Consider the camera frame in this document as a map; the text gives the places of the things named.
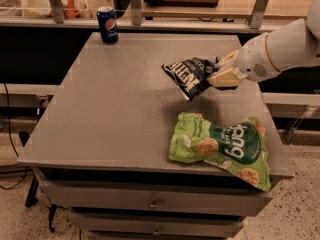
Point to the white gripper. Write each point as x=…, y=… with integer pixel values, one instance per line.
x=254, y=61

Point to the blue chip bag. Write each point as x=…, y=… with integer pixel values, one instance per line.
x=191, y=75

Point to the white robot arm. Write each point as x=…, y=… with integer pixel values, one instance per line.
x=269, y=54

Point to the green rice chip bag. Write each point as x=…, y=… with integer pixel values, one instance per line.
x=240, y=149

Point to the orange white snack bag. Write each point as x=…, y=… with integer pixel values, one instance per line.
x=76, y=9

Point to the blue Pepsi can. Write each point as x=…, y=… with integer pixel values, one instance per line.
x=107, y=24

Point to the grey drawer cabinet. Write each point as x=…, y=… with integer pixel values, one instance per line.
x=112, y=118

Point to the brass top drawer knob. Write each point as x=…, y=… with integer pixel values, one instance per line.
x=154, y=204

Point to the brass drawer knob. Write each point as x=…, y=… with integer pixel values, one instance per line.
x=154, y=204
x=156, y=232

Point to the brass middle drawer knob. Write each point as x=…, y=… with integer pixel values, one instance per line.
x=156, y=232

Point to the top grey drawer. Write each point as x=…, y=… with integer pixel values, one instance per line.
x=232, y=202

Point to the grey drawer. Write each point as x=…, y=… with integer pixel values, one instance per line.
x=122, y=223
x=232, y=202

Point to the middle grey drawer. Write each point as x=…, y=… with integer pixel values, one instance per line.
x=122, y=223

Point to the right metal railing post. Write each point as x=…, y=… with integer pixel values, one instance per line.
x=257, y=15

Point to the metal railing post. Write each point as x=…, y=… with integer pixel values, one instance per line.
x=136, y=12
x=257, y=15
x=57, y=11

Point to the middle metal railing post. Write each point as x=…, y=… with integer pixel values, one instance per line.
x=136, y=12

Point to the left metal railing post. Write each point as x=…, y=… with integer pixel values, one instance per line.
x=57, y=11

